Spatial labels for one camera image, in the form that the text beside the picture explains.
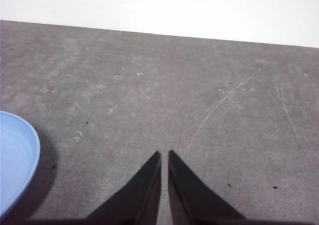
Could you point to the blue plate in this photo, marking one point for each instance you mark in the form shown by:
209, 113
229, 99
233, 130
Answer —
15, 157

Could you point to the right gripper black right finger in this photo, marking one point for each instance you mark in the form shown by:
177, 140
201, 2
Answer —
187, 197

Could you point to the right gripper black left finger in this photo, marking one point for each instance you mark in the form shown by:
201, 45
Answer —
142, 192

